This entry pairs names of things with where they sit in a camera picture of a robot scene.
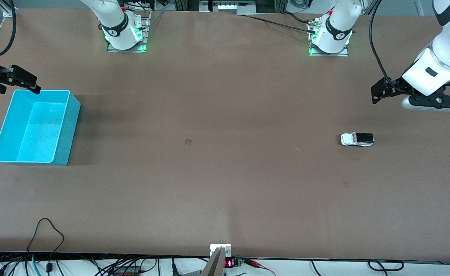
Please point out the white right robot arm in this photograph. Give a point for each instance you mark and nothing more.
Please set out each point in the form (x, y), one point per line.
(115, 23)

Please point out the red digit display module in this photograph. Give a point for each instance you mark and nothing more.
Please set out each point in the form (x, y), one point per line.
(228, 263)

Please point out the cyan plastic bin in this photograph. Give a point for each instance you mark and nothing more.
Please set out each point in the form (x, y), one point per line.
(37, 130)

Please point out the red alligator clip lead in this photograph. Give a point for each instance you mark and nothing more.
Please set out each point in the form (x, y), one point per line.
(253, 263)

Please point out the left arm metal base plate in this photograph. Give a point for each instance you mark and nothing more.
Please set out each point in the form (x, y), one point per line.
(341, 54)

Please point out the aluminium frame post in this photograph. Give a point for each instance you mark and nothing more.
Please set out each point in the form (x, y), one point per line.
(418, 7)

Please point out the lit metal frame unit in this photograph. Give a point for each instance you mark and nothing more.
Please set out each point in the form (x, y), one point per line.
(226, 7)

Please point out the power strip with red switches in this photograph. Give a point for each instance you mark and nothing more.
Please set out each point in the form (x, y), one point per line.
(127, 273)

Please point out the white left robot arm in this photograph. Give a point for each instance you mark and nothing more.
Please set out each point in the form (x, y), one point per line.
(336, 34)

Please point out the metal corner bracket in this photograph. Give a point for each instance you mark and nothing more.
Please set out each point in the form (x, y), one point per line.
(7, 12)

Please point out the white jeep toy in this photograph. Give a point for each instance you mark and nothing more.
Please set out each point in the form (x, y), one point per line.
(357, 140)

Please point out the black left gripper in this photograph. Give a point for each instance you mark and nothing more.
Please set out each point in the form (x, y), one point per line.
(396, 84)

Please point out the grey metal camera mount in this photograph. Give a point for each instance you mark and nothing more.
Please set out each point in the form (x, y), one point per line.
(215, 264)

